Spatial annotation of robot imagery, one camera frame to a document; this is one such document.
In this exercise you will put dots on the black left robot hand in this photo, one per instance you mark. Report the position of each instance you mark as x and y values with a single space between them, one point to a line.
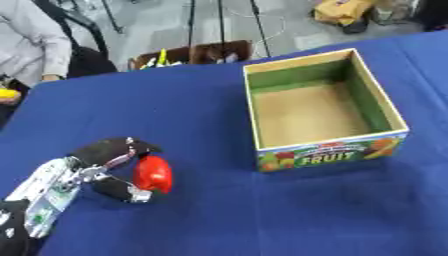
105 150

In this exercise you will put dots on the brown box with items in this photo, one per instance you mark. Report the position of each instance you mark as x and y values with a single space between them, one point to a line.
192 55

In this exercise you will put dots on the person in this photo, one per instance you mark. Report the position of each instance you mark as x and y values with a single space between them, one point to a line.
32 43

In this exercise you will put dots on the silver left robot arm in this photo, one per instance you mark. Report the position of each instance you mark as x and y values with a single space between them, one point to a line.
46 196

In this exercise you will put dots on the yellow object in person's hand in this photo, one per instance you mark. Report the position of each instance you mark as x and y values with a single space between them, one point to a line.
7 93

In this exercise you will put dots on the black tripod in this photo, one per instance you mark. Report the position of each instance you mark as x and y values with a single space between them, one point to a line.
224 26

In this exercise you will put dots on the yellow and black bag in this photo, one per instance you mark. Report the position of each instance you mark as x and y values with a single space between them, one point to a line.
344 13

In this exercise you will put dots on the red toy pepper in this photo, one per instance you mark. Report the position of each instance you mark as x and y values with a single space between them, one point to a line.
153 175

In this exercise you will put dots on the cardboard box with green inside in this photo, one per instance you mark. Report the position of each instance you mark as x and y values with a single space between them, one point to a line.
318 113

